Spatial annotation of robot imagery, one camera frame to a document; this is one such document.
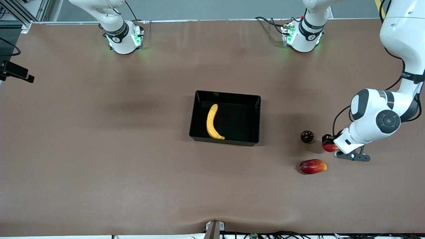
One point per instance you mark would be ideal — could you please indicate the yellow banana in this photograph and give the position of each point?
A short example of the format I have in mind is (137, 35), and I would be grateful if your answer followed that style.
(211, 122)

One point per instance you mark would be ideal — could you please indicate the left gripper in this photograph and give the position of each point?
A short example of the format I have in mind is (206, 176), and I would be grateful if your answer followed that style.
(328, 137)

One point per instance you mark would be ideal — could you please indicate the red-yellow mango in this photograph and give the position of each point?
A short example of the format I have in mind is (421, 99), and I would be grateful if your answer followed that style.
(312, 166)

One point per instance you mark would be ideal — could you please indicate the aluminium frame strut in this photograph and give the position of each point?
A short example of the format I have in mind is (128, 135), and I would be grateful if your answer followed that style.
(25, 23)

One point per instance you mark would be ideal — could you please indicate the small red-yellow apple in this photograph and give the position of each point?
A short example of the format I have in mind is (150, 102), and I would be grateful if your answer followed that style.
(328, 146)

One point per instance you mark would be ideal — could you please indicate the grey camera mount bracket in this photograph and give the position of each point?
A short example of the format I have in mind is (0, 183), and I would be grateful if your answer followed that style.
(214, 230)

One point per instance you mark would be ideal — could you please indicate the dark purple mangosteen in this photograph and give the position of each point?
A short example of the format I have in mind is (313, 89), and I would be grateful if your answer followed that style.
(306, 136)

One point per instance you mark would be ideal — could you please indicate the black rectangular box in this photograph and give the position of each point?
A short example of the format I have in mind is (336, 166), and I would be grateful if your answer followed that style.
(239, 129)

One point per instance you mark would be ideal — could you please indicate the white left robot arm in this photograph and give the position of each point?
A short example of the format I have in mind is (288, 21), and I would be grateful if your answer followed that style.
(398, 33)

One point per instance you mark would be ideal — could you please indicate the small green connector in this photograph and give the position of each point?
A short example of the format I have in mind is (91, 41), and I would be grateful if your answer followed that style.
(254, 236)

